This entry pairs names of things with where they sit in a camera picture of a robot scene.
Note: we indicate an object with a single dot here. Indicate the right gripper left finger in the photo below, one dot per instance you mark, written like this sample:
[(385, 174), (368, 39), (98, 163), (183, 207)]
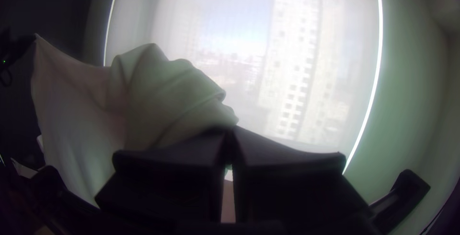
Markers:
[(169, 181)]

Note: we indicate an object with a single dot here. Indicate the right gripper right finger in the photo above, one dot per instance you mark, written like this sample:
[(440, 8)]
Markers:
[(291, 192)]

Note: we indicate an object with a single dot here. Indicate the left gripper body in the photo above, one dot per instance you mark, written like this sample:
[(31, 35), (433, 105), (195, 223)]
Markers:
[(23, 46)]

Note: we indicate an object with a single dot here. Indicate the white t-shirt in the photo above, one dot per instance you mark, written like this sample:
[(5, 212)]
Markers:
[(90, 120)]

